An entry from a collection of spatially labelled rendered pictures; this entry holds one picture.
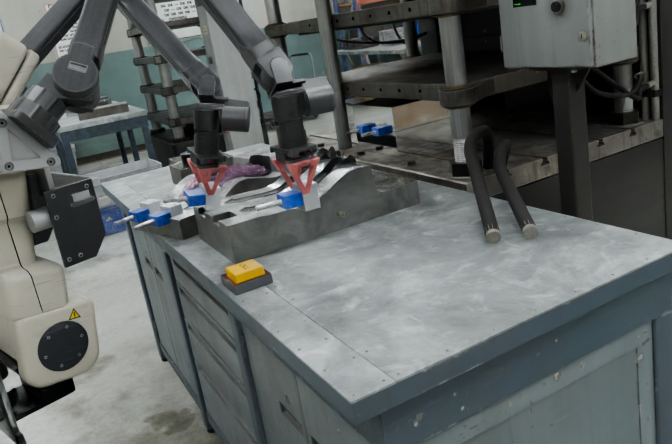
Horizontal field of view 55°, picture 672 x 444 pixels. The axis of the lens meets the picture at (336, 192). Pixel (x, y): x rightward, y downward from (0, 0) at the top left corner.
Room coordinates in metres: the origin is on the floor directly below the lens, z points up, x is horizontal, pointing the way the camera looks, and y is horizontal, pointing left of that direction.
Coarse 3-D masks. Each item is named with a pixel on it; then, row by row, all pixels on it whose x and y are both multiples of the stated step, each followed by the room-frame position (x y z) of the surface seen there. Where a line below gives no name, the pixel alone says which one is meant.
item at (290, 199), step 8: (296, 184) 1.31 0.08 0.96; (304, 184) 1.30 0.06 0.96; (312, 184) 1.29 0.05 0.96; (288, 192) 1.30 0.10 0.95; (296, 192) 1.29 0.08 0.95; (312, 192) 1.29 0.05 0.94; (280, 200) 1.28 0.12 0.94; (288, 200) 1.27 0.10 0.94; (296, 200) 1.28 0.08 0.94; (304, 200) 1.28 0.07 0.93; (312, 200) 1.29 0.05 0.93; (256, 208) 1.27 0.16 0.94; (264, 208) 1.26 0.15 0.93; (288, 208) 1.27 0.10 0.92; (304, 208) 1.28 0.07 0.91; (312, 208) 1.29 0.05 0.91
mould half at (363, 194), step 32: (320, 160) 1.63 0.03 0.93; (256, 192) 1.61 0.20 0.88; (320, 192) 1.45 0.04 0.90; (352, 192) 1.47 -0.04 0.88; (384, 192) 1.51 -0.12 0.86; (416, 192) 1.55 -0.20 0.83; (224, 224) 1.35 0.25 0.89; (256, 224) 1.36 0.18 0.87; (288, 224) 1.39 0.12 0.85; (320, 224) 1.43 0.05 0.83; (352, 224) 1.47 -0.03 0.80; (224, 256) 1.40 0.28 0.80; (256, 256) 1.36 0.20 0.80
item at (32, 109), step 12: (24, 96) 1.17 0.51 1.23; (36, 96) 1.16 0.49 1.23; (48, 96) 1.17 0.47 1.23; (12, 108) 1.14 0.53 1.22; (24, 108) 1.14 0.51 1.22; (36, 108) 1.14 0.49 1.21; (48, 108) 1.16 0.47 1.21; (60, 108) 1.18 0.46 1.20; (12, 120) 1.12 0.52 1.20; (24, 120) 1.10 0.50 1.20; (36, 120) 1.14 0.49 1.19; (48, 120) 1.15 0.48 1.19; (36, 132) 1.11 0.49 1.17; (48, 132) 1.13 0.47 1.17; (48, 144) 1.13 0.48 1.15
